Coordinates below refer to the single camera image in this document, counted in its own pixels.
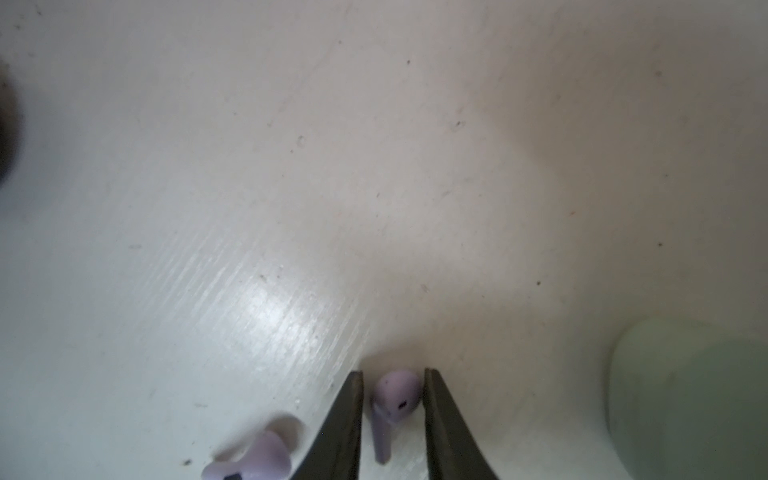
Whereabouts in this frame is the purple earbud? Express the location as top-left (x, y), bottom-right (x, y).
top-left (201, 430), bottom-right (292, 480)
top-left (370, 369), bottom-right (423, 464)

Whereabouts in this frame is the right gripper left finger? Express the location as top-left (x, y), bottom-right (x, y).
top-left (291, 371), bottom-right (365, 480)

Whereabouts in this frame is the mint green charging case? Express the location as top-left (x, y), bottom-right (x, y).
top-left (607, 318), bottom-right (767, 479)

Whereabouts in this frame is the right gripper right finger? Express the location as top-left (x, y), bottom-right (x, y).
top-left (422, 368), bottom-right (498, 480)

